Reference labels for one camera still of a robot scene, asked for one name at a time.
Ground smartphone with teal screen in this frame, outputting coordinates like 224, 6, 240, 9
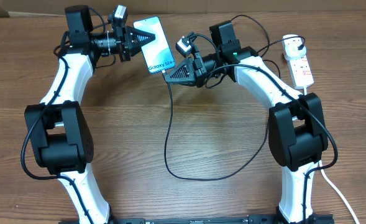
133, 16, 175, 73

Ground black USB charging cable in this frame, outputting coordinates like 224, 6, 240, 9
161, 14, 306, 182

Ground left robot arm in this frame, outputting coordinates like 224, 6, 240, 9
21, 5, 155, 223

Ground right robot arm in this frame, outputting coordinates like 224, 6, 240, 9
163, 21, 333, 223

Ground white charger adapter plug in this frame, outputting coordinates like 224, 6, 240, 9
282, 34, 306, 61

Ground white power strip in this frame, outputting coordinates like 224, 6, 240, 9
287, 56, 314, 90

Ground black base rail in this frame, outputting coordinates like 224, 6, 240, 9
58, 213, 336, 224

